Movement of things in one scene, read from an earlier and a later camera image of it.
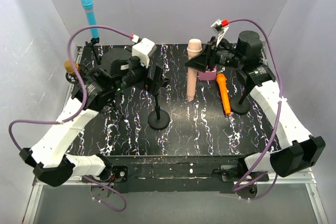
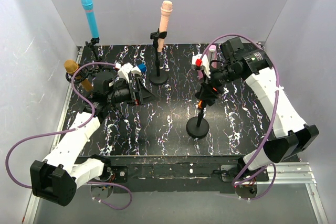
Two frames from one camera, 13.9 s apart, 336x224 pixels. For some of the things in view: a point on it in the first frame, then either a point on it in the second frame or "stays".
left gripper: x=156 y=77 → x=134 y=93
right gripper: x=208 y=56 → x=210 y=85
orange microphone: x=222 y=80 → x=200 y=104
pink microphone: x=194 y=46 → x=166 y=8
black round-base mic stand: x=158 y=119 → x=159 y=77
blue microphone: x=87 y=1 stays
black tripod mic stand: x=93 y=41 stays
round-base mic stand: x=240 y=105 → x=197 y=127
